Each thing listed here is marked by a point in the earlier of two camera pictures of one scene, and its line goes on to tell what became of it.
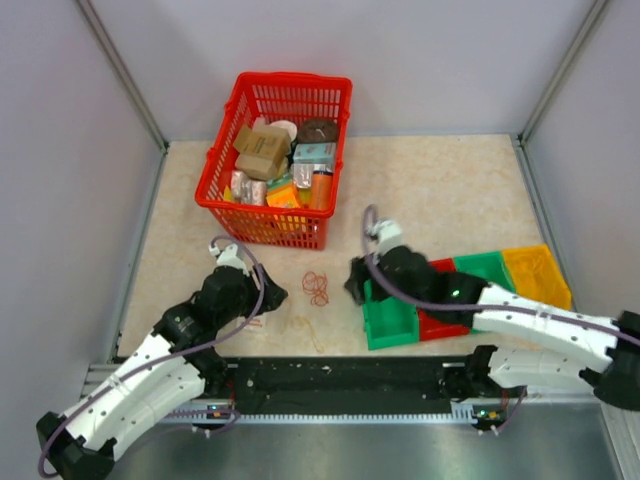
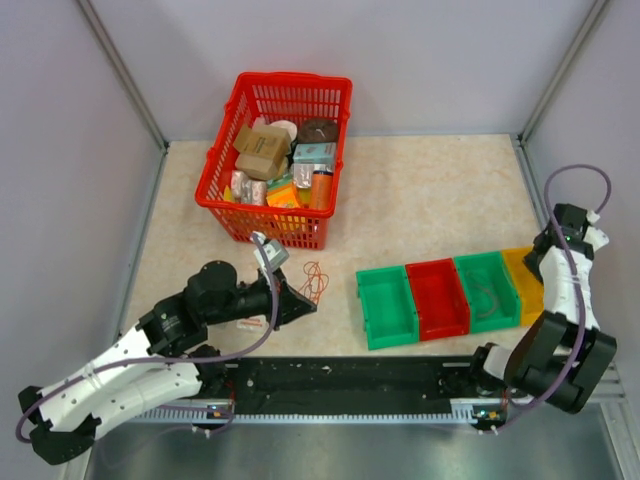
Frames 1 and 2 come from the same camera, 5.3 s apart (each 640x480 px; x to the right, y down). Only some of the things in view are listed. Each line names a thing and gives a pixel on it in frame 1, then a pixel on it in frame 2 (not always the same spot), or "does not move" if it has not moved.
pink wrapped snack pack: x=245 y=190 does not move
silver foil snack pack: x=302 y=173 does not move
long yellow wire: x=536 y=275 does not move
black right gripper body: x=365 y=271 to x=530 y=261
